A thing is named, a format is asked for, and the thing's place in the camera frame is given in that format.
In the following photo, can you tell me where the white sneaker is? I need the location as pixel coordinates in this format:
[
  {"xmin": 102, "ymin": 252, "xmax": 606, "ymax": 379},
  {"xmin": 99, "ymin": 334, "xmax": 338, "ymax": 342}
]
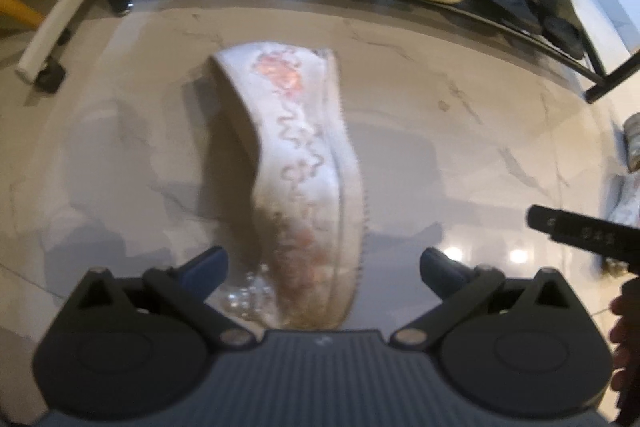
[{"xmin": 622, "ymin": 112, "xmax": 640, "ymax": 172}]

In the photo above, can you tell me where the wooden chair leg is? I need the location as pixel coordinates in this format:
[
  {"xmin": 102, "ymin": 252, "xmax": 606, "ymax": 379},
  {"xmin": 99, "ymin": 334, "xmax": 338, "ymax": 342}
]
[{"xmin": 0, "ymin": 0, "xmax": 45, "ymax": 30}]

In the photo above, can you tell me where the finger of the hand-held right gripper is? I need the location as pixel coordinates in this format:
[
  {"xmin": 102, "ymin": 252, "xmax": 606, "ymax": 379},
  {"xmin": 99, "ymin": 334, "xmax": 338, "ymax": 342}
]
[{"xmin": 527, "ymin": 204, "xmax": 571, "ymax": 242}]

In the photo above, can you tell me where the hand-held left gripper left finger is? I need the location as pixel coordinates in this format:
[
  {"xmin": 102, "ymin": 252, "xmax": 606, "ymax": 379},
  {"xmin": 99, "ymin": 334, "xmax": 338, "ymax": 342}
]
[{"xmin": 75, "ymin": 246, "xmax": 256, "ymax": 350}]

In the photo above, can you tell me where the white chair leg with caster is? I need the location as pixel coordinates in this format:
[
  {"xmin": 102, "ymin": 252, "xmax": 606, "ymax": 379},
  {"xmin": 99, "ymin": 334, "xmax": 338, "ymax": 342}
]
[{"xmin": 15, "ymin": 0, "xmax": 101, "ymax": 95}]

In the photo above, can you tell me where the person's right hand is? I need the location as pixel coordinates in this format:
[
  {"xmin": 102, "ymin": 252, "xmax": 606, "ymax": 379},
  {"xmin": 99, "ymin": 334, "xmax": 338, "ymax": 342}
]
[{"xmin": 610, "ymin": 289, "xmax": 640, "ymax": 365}]

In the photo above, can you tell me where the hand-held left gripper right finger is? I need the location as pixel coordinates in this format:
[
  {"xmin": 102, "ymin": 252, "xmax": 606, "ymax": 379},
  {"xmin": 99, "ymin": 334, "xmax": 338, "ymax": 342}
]
[{"xmin": 390, "ymin": 248, "xmax": 576, "ymax": 350}]

